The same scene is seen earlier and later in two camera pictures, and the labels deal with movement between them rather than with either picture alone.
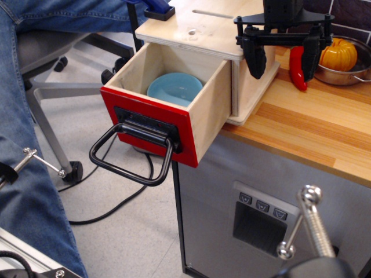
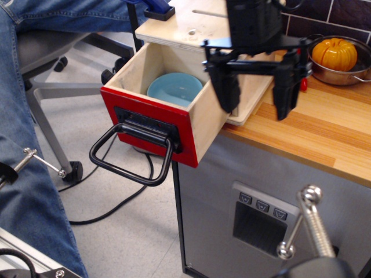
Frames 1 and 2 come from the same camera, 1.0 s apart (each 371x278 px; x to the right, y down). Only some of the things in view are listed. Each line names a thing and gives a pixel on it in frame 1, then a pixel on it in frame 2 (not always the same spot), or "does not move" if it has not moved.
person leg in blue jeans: (28, 209) does not move
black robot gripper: (284, 23) -> (257, 46)
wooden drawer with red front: (168, 101) does not move
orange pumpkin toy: (341, 55) does not move
